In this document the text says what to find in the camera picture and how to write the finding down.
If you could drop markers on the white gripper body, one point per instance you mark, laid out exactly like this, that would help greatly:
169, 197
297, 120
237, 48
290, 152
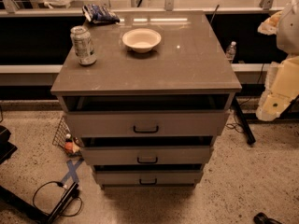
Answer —
289, 32

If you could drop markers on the grey bottom drawer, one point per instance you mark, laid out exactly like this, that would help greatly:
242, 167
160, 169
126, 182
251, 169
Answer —
155, 178

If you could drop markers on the grey drawer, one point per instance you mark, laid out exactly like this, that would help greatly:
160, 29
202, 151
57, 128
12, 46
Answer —
142, 124
146, 155
155, 178

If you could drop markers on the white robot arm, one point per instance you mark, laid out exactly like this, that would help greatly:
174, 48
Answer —
285, 25

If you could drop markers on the grey three-drawer cabinet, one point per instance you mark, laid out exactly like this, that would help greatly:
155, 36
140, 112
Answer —
186, 72

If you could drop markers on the grey middle drawer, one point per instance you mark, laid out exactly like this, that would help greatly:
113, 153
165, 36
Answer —
146, 155

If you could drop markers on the grey top drawer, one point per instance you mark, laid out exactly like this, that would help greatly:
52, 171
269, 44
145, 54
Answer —
142, 124

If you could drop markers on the black table leg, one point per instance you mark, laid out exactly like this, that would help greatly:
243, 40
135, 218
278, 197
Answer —
244, 124

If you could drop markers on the clear water bottle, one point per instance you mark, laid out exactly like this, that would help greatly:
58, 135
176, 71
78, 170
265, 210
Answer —
231, 51

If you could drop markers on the black object bottom right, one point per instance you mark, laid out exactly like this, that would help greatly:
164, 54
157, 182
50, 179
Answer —
262, 218

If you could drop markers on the white paper bowl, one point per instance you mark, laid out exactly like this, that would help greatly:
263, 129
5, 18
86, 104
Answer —
141, 40

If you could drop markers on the blue snack bag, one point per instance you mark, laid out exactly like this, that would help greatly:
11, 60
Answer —
99, 15

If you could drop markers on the green soda can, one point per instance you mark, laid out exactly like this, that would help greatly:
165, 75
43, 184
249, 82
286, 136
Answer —
83, 45

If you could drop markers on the small orange bottle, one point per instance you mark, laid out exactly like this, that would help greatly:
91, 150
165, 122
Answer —
68, 145

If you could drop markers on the black equipment left edge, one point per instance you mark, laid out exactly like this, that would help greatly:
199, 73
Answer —
6, 148

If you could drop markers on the black floor stand bar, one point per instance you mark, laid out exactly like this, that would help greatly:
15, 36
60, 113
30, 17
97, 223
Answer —
34, 213

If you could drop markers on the wire mesh basket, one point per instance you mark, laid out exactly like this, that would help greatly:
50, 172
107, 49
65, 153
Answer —
59, 139

